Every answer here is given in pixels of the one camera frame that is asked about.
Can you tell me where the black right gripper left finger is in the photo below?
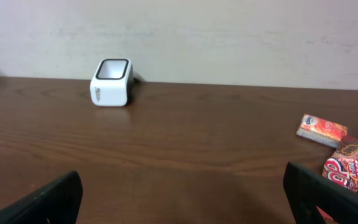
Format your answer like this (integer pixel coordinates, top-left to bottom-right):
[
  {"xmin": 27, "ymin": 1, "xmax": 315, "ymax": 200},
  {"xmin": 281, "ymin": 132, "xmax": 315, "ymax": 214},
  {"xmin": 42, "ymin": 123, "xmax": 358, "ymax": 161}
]
[{"xmin": 0, "ymin": 171, "xmax": 83, "ymax": 224}]

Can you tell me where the orange tissue packet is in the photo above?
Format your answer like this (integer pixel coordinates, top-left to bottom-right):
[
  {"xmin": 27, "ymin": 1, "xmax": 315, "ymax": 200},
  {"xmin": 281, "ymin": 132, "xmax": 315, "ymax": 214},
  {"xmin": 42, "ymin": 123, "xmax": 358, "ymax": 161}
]
[{"xmin": 296, "ymin": 114, "xmax": 348, "ymax": 148}]

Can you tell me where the red small packet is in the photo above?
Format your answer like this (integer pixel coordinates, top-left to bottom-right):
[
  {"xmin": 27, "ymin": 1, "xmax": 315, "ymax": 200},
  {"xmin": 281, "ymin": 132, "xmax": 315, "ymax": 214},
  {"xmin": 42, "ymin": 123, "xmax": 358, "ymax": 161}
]
[{"xmin": 317, "ymin": 135, "xmax": 358, "ymax": 222}]

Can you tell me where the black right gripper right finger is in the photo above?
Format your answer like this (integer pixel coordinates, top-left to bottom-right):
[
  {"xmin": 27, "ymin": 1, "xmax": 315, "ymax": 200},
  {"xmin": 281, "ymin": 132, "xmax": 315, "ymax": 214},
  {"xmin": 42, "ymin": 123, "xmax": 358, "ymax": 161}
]
[{"xmin": 283, "ymin": 162, "xmax": 358, "ymax": 224}]

